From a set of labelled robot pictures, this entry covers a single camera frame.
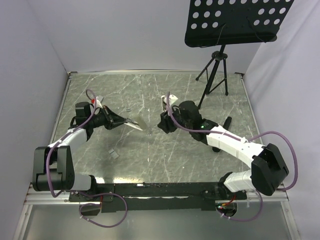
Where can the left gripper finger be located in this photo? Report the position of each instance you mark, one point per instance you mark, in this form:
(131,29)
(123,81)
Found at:
(114,117)
(118,122)

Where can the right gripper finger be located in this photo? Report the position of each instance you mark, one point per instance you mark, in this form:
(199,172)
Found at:
(165,117)
(166,127)

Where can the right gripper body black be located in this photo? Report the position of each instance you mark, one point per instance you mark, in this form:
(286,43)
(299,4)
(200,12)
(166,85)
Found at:
(177,116)

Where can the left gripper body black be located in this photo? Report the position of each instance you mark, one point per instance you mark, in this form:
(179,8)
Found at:
(103,118)

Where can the white stapler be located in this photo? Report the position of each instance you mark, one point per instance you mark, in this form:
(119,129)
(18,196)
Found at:
(137,123)

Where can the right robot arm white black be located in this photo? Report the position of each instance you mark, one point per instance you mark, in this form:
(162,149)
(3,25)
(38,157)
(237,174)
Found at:
(267,168)

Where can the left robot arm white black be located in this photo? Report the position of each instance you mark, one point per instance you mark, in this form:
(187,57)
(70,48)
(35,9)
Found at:
(53,168)

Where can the grey staple strips pile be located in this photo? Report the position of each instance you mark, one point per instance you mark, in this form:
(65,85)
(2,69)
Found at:
(113,154)

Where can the black music stand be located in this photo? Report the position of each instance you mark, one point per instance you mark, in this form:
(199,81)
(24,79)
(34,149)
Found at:
(213,23)

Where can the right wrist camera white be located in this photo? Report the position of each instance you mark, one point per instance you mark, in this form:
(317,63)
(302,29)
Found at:
(172,99)

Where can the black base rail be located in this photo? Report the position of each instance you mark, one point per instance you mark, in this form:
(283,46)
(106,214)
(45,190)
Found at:
(114,197)

